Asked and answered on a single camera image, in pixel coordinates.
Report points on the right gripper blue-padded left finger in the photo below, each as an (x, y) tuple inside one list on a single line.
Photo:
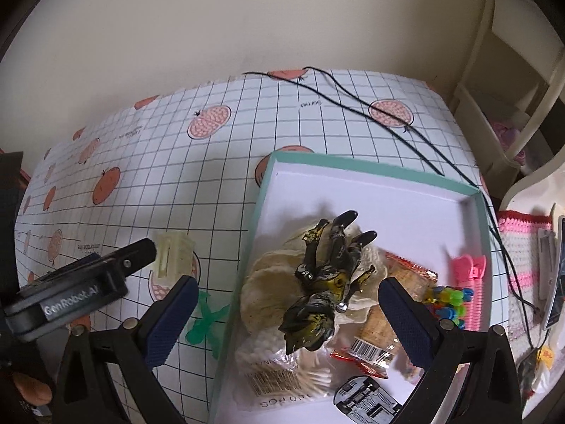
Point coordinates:
[(85, 392)]

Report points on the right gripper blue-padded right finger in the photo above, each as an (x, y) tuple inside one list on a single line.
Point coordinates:
[(490, 392)]

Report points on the cream hair claw clip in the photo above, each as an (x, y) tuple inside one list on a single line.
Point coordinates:
[(175, 251)]

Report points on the colourful block toy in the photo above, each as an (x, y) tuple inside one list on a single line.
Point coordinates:
[(445, 302)]

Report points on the green plastic toy figure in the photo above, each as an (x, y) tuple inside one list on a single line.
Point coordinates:
[(202, 329)]

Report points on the pink hair roller clip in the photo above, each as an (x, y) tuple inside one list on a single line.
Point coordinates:
[(469, 275)]

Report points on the black toy car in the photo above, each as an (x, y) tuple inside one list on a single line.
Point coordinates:
[(364, 401)]

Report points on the cotton swab bag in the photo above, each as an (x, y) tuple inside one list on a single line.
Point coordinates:
[(269, 378)]

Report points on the dark camouflage toy figure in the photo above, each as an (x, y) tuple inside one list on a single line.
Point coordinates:
[(326, 277)]

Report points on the left hand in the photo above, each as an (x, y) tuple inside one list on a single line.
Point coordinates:
[(32, 390)]

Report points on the smartphone on stand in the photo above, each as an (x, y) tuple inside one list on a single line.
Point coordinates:
[(556, 290)]

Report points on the grid pattern tablecloth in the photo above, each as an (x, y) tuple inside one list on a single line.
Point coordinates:
[(208, 186)]

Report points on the pink white crochet mat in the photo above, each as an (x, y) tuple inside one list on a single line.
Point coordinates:
[(519, 233)]

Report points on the white phone stand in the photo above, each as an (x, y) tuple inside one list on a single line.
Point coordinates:
[(546, 258)]

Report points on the cream dotted cloth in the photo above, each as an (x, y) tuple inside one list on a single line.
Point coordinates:
[(271, 286)]

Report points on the teal shallow cardboard box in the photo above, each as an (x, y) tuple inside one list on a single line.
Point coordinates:
[(424, 218)]

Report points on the white shelf rack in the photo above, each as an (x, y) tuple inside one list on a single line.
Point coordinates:
[(513, 77)]

